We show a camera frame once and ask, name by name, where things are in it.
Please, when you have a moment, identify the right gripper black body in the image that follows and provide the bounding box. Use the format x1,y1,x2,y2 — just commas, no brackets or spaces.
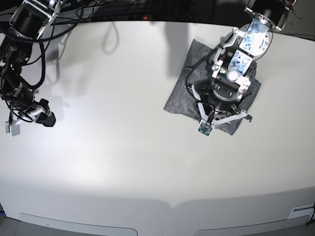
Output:
15,101,44,123

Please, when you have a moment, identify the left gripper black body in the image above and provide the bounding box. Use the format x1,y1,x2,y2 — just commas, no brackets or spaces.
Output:
204,86,240,116

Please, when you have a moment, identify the grey long-sleeve T-shirt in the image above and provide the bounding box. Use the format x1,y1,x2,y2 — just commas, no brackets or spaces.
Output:
164,39,261,135

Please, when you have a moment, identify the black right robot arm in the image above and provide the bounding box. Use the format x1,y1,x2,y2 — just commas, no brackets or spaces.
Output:
0,0,85,130

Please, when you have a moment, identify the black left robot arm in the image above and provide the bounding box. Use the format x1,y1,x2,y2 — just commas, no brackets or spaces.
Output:
188,0,295,120

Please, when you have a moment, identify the black power strip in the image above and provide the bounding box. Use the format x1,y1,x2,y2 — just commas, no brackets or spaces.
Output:
90,15,156,22

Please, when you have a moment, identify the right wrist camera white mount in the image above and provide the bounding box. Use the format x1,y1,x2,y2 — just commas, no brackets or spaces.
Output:
5,105,52,137

